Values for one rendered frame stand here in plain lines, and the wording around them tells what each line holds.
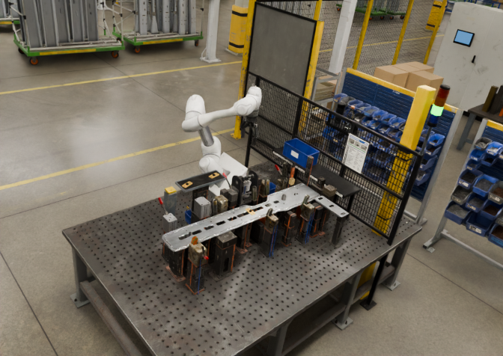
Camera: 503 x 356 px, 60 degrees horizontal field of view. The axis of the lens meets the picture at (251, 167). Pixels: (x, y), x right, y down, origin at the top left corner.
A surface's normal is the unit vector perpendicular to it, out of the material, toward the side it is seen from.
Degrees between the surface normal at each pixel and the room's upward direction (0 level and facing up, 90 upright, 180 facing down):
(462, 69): 90
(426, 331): 0
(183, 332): 0
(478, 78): 90
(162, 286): 0
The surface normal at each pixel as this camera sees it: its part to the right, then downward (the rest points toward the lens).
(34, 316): 0.12, -0.86
